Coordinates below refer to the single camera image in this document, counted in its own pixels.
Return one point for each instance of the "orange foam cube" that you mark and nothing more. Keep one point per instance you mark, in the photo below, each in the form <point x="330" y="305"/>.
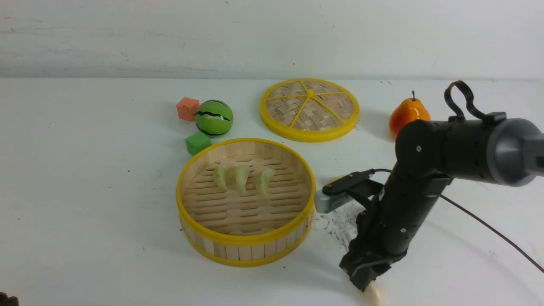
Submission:
<point x="187" y="108"/>

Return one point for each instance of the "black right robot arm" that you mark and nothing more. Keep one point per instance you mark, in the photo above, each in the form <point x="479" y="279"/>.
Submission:
<point x="430" y="155"/>

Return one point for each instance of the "bamboo steamer tray yellow rim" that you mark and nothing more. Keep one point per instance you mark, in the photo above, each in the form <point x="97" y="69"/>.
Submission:
<point x="246" y="229"/>

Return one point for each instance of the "orange toy pear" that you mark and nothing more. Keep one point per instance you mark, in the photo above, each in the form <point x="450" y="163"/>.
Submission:
<point x="409" y="110"/>

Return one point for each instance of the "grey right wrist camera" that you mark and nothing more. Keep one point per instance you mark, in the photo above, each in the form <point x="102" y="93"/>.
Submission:
<point x="356" y="186"/>

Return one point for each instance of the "green foam cube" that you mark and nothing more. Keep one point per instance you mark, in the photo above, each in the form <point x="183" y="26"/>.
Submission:
<point x="197" y="142"/>

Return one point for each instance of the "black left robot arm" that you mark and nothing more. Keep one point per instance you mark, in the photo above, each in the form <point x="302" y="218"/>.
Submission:
<point x="6" y="300"/>

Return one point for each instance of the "green toy watermelon ball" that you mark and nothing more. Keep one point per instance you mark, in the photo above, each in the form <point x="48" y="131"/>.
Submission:
<point x="214" y="118"/>

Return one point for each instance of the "green dumpling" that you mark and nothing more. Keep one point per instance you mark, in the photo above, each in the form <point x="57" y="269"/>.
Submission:
<point x="262" y="181"/>
<point x="240" y="176"/>
<point x="220" y="175"/>

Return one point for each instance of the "white dumpling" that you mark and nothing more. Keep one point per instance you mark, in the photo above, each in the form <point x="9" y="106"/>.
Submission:
<point x="330" y="181"/>
<point x="374" y="293"/>

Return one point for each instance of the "woven bamboo steamer lid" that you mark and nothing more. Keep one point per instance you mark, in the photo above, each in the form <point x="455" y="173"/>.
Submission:
<point x="309" y="110"/>

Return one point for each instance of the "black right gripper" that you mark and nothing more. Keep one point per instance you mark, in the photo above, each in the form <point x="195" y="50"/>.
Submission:
<point x="365" y="260"/>

